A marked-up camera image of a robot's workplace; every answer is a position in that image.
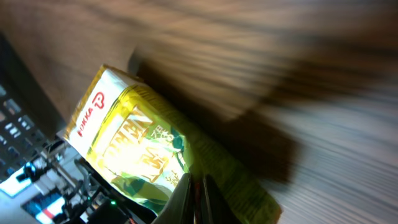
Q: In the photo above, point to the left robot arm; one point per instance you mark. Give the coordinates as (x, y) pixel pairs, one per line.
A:
(53, 184)

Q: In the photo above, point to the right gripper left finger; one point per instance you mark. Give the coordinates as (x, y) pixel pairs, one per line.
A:
(179, 209)

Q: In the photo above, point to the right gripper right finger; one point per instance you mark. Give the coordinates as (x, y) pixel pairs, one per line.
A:
(214, 208)

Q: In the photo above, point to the grey plastic shopping basket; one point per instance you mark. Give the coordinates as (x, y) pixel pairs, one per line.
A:
(21, 139)

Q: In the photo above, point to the green yellow juice carton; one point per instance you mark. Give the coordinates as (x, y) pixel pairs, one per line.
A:
(142, 146)

